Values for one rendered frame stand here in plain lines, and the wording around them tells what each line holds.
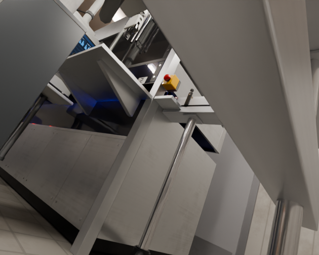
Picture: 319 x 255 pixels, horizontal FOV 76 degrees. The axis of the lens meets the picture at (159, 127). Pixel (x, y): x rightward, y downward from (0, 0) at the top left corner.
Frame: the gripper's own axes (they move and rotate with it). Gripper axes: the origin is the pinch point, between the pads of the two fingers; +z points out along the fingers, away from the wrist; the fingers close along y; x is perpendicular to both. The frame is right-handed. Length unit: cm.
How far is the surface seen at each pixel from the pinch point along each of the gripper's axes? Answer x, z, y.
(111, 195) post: -31, 81, -13
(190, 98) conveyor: -38, 17, -30
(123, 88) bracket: -13.4, 27.6, -2.6
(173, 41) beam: 32, 67, -85
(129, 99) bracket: -20.8, 29.9, -2.6
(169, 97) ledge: -28.1, 24.3, -25.1
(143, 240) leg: -42, 93, -32
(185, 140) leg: -43, 41, -34
